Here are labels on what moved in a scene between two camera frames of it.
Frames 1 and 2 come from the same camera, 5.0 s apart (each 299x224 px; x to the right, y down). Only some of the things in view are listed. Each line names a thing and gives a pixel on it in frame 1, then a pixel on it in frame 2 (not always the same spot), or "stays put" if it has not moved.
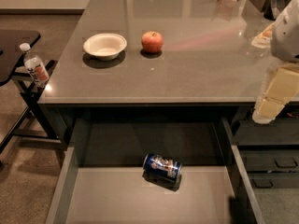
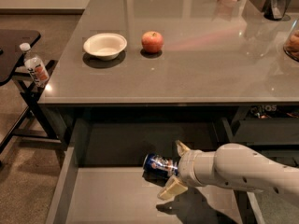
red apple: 151,41 stays put
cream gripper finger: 281,87 to 173,187
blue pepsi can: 163,171 stays put
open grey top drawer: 103,179 stays put
